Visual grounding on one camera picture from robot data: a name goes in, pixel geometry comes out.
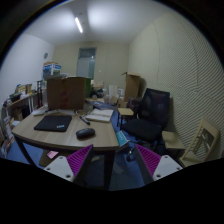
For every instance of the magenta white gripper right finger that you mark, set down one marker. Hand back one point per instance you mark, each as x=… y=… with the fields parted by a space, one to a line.
x=153 y=166

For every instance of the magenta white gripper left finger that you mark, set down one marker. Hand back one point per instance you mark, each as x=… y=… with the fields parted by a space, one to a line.
x=72 y=168

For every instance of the black computer mouse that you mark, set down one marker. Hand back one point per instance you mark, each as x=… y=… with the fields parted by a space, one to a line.
x=85 y=133

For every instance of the black mouse pad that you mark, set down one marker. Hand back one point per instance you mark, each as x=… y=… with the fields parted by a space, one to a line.
x=54 y=123

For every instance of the pink sticky note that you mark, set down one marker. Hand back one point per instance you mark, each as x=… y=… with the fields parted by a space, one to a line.
x=51 y=154

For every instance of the wooden desk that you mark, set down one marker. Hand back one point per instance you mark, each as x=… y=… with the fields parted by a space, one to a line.
x=104 y=141

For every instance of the light wooden chair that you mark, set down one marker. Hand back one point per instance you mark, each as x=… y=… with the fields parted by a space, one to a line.
x=207 y=135

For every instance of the black pen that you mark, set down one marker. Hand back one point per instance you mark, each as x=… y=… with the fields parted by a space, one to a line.
x=84 y=120

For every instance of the black office chair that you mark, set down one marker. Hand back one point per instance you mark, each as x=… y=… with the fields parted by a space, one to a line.
x=152 y=116

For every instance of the open white notebook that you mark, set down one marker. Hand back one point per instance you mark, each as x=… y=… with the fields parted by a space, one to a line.
x=100 y=115

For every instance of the small wooden stool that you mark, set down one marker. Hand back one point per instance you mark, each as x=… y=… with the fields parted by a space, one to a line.
x=122 y=112

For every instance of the brown cardboard box on table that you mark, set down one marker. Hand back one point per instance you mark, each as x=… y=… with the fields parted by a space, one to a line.
x=66 y=93

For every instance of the wooden shelf unit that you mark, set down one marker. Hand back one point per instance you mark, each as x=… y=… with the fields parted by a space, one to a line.
x=16 y=108

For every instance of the tall cardboard box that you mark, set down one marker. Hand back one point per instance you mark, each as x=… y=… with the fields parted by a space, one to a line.
x=132 y=83

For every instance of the blue white box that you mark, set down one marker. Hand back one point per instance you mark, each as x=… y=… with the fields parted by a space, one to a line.
x=50 y=69

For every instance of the grey door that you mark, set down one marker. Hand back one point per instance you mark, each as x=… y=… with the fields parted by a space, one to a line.
x=86 y=62

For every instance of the ceiling tube light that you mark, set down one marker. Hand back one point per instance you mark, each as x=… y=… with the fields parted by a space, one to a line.
x=78 y=25

